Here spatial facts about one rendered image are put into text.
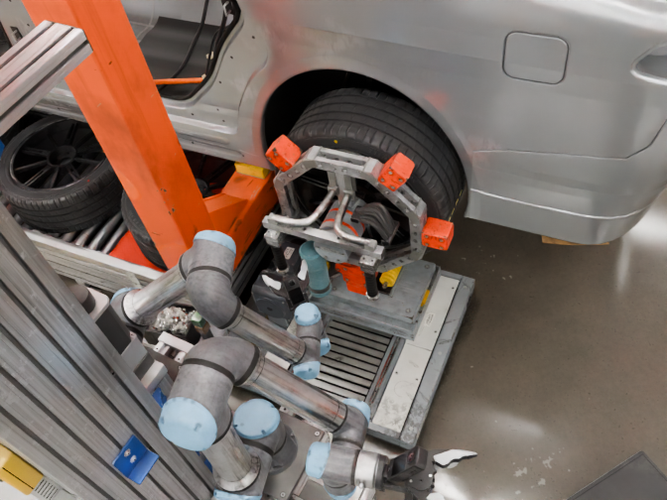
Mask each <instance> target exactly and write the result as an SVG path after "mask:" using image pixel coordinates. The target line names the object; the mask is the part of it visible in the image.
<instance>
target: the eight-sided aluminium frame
mask: <svg viewBox="0 0 667 500"><path fill-rule="evenodd" d="M383 167H384V164H382V163H380V162H379V161H378V160H376V159H372V158H371V157H369V158H367V157H362V156H358V155H354V154H350V153H345V152H341V151H336V150H332V149H327V148H323V146H320V147H318V146H313V147H312V148H309V150H308V151H306V152H305V153H303V154H302V155H301V156H300V158H299V159H298V161H297V162H296V164H295V166H294V167H292V168H291V169H289V170H288V171H287V172H285V173H283V172H282V171H281V170H280V171H279V173H278V174H277V176H276V177H275V179H274V180H273V183H274V188H275V190H276V193H277V196H278V200H279V203H280V207H281V210H282V214H283V216H286V217H289V218H293V219H303V218H306V217H308V216H307V215H306V214H305V213H304V212H303V211H301V209H300V208H299V204H298V200H297V196H296V192H295V188H294V184H293V180H294V179H296V178H297V177H299V176H300V175H302V174H303V173H305V172H307V171H308V170H310V169H311V168H316V169H320V170H324V171H331V172H335V173H337V174H341V175H348V176H352V177H354V178H359V179H363V180H366V181H368V182H370V183H371V184H372V185H373V186H374V187H375V188H377V189H378V190H379V191H380V192H381V193H382V194H383V195H384V196H386V197H387V198H388V199H389V200H390V201H391V202H392V203H393V204H395V205H396V206H397V207H398V208H399V209H400V210H401V211H402V212H403V213H405V214H406V215H407V216H408V217H409V226H410V243H408V244H406V245H403V246H401V247H398V248H396V249H393V250H391V251H388V252H386V253H385V255H384V257H383V259H382V260H381V262H380V264H379V266H378V269H377V271H376V272H380V273H384V272H388V271H389V270H392V269H395V268H398V267H400V266H403V265H406V264H409V263H411V262H414V261H416V262H417V261H418V260H420V259H422V257H423V255H424V253H425V251H426V248H427V246H424V245H422V234H421V232H422V230H423V228H424V225H425V223H426V221H427V204H426V203H425V202H424V201H423V200H422V199H421V198H420V197H418V196H417V195H416V194H414V193H413V192H412V191H411V190H410V189H409V188H408V187H407V186H406V185H404V184H403V185H402V186H401V187H399V188H398V189H397V190H395V191H392V190H391V189H389V188H388V187H386V186H385V185H383V184H382V183H380V182H379V181H378V177H379V175H380V173H381V171H382V169H383ZM361 257H362V254H359V253H355V252H351V253H350V255H349V257H348V259H347V261H345V263H348V264H352V265H356V266H359V261H360V259H361Z"/></svg>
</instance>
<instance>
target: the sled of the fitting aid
mask: <svg viewBox="0 0 667 500"><path fill-rule="evenodd" d="M327 265H328V271H329V276H330V275H332V274H334V273H336V270H335V269H334V266H335V262H331V261H329V260H327ZM440 277H441V266H437V265H436V270H435V273H434V275H433V278H432V280H431V282H430V285H429V287H428V290H427V292H426V294H425V297H424V299H423V300H422V303H421V305H420V308H419V310H418V312H417V315H416V317H415V320H414V322H413V323H410V322H406V321H403V320H400V319H396V318H393V317H390V316H387V315H383V314H380V313H377V312H371V311H368V310H365V309H361V308H358V307H355V306H351V305H348V304H345V303H342V302H338V301H335V300H332V299H328V298H327V296H325V297H322V298H316V297H314V296H313V295H312V294H311V293H309V295H308V299H309V303H310V304H314V305H315V306H316V307H317V308H318V309H319V312H321V313H326V314H329V315H332V316H335V317H339V318H342V319H345V320H348V321H351V322H355V323H358V324H361V325H364V326H367V327H371V328H374V329H377V330H380V331H383V332H386V333H390V334H393V335H396V336H399V337H402V338H406V339H409V340H413V341H414V339H415V337H416V334H417V332H418V329H419V327H420V325H421V322H422V320H423V317H424V315H425V312H426V310H427V308H428V305H429V303H430V300H431V298H432V295H433V293H434V291H435V289H436V287H437V284H438V282H439V279H440Z"/></svg>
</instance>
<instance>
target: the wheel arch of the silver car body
mask: <svg viewBox="0 0 667 500"><path fill-rule="evenodd" d="M348 71H350V73H349V76H348V79H347V82H346V85H345V88H351V87H355V88H361V87H362V86H363V85H364V84H365V83H366V77H367V76H368V77H371V78H372V82H373V83H375V84H376V85H377V90H379V91H381V92H382V91H383V92H386V93H388V94H392V95H395V96H397V97H398V98H399V97H400V98H402V99H404V100H406V101H407V102H410V103H412V104H414V105H415V107H419V108H420V109H421V111H425V112H426V113H427V114H429V116H431V117H432V118H433V119H434V120H435V121H436V123H437V124H438V125H439V126H440V127H441V129H442V130H443V131H444V132H445V134H446V135H447V137H448V138H449V139H450V141H451V143H452V144H453V146H454V148H455V149H456V151H457V153H458V155H459V157H460V160H461V162H462V165H463V168H464V171H465V174H466V179H467V208H466V211H465V213H464V217H465V218H467V213H468V210H469V205H470V187H469V180H468V176H467V170H466V167H465V164H464V162H463V159H462V157H461V155H460V153H459V151H458V149H457V147H456V146H455V144H454V142H453V141H452V139H451V138H450V136H449V135H448V133H447V132H446V131H445V130H444V128H443V127H442V126H441V125H440V123H439V122H438V121H437V120H436V119H435V118H434V117H433V116H432V115H431V114H430V113H429V112H428V111H427V110H426V109H425V108H424V107H422V106H421V105H420V104H419V103H418V102H416V101H415V100H414V99H412V98H411V97H410V96H408V95H407V94H405V93H404V92H402V91H401V90H399V89H397V88H396V87H394V86H392V85H390V84H388V83H386V82H384V81H382V80H380V79H378V78H375V77H373V76H370V75H367V74H365V73H361V72H358V71H354V70H349V69H344V68H336V67H317V68H310V69H305V70H302V71H299V72H296V73H293V74H291V75H289V76H288V77H286V78H284V79H283V80H281V81H280V82H279V83H278V84H277V85H275V86H274V88H273V89H272V90H271V91H270V93H269V94H268V96H267V97H266V99H265V101H264V103H263V106H262V109H261V112H260V118H259V139H260V144H261V149H262V152H263V156H264V158H265V154H266V152H267V151H268V149H269V148H270V146H271V145H272V143H273V142H274V141H275V140H276V139H278V138H279V137H280V136H282V135H283V134H284V135H285V136H286V137H287V136H288V134H289V133H290V131H291V130H292V128H293V127H294V125H295V124H296V122H297V121H298V119H299V118H300V116H301V115H302V113H303V111H304V110H305V109H306V107H307V106H308V105H309V104H310V103H311V102H312V101H313V100H314V99H316V98H317V97H319V96H321V95H322V94H324V93H327V92H329V91H332V90H336V89H341V88H342V85H343V82H344V79H345V76H346V73H347V72H348ZM265 161H266V163H267V165H268V167H269V169H270V170H271V171H274V170H275V165H274V164H272V163H271V162H270V161H269V160H268V159H267V158H265Z"/></svg>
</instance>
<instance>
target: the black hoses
mask: <svg viewBox="0 0 667 500"><path fill-rule="evenodd" d="M355 196H356V197H361V198H364V197H365V192H360V191H355ZM370 215H371V216H370ZM372 216H373V217H372ZM374 217H375V218H376V219H375V218H374ZM350 221H351V222H355V223H359V222H361V223H364V224H369V225H371V226H372V227H373V228H375V229H376V230H377V232H378V233H379V234H380V235H381V236H382V239H381V244H383V245H387V246H390V244H391V242H392V240H393V238H394V236H395V233H396V231H397V229H398V227H399V221H396V220H392V217H391V215H390V213H389V211H388V210H387V208H386V207H385V205H383V204H382V203H380V202H372V203H369V204H367V205H364V206H359V205H357V206H356V208H355V210H354V212H353V214H352V216H351V218H350Z"/></svg>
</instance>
